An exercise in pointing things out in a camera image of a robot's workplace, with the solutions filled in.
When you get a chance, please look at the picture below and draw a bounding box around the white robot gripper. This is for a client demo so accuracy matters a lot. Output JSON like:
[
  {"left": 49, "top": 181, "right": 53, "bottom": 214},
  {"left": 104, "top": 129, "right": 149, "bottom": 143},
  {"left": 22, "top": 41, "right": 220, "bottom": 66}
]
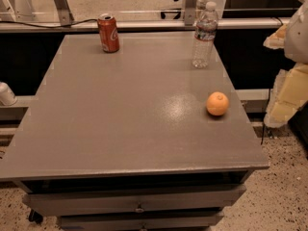
[{"left": 263, "top": 1, "right": 308, "bottom": 128}]

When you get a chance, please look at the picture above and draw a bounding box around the clear plastic water bottle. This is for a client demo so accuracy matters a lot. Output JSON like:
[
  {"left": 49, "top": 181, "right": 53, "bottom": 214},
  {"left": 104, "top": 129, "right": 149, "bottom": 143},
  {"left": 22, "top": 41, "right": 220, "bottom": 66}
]
[{"left": 192, "top": 1, "right": 218, "bottom": 68}]

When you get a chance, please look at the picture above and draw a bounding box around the orange fruit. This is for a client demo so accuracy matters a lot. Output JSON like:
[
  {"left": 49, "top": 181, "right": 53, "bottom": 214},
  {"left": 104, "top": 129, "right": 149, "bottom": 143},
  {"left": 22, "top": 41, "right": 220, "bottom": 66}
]
[{"left": 206, "top": 91, "right": 229, "bottom": 116}]

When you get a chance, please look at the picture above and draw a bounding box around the grey drawer cabinet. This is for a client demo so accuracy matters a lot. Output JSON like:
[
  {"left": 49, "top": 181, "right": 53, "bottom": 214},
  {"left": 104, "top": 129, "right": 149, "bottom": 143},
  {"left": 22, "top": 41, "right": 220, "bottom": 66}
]
[{"left": 0, "top": 31, "right": 270, "bottom": 231}]

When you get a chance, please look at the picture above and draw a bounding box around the orange soda can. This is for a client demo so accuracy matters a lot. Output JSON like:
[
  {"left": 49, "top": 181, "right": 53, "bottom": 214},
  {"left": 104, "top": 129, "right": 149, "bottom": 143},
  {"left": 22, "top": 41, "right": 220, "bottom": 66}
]
[{"left": 97, "top": 13, "right": 119, "bottom": 53}]

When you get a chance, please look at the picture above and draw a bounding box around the lower grey drawer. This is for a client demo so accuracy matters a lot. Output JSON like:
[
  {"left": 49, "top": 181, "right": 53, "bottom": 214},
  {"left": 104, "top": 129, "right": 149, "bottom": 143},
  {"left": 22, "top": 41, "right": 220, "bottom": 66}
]
[{"left": 59, "top": 210, "right": 223, "bottom": 231}]

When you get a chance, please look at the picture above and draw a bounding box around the grey drawer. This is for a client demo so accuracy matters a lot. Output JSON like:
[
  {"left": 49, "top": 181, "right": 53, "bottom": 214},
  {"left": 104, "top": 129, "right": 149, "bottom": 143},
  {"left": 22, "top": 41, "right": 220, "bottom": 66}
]
[
  {"left": 23, "top": 184, "right": 246, "bottom": 217},
  {"left": 59, "top": 210, "right": 223, "bottom": 231}
]

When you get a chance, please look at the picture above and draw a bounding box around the upper grey drawer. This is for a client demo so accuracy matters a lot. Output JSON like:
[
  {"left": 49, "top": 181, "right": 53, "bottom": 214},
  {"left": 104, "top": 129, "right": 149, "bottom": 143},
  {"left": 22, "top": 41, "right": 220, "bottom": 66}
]
[{"left": 23, "top": 184, "right": 246, "bottom": 217}]

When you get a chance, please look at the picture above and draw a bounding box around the black caster wheel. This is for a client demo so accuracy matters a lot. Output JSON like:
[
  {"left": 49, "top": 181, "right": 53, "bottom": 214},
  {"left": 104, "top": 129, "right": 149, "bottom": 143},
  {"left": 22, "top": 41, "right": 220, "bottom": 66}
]
[{"left": 28, "top": 210, "right": 43, "bottom": 224}]

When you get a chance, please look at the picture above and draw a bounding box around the grey metal post centre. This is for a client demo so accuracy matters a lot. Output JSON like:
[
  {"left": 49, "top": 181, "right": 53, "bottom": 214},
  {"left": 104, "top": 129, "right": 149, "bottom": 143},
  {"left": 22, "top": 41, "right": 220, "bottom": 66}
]
[{"left": 183, "top": 0, "right": 196, "bottom": 26}]

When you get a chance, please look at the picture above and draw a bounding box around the grey metal bracket left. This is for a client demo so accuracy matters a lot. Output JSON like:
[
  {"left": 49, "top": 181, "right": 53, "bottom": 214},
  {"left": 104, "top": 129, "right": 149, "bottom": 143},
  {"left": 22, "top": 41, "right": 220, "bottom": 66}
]
[{"left": 53, "top": 0, "right": 74, "bottom": 26}]

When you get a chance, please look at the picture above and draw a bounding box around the black cable on rail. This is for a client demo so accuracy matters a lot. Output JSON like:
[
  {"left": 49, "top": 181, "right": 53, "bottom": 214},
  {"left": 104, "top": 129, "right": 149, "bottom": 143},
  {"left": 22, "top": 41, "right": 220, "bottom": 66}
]
[{"left": 0, "top": 17, "right": 98, "bottom": 29}]

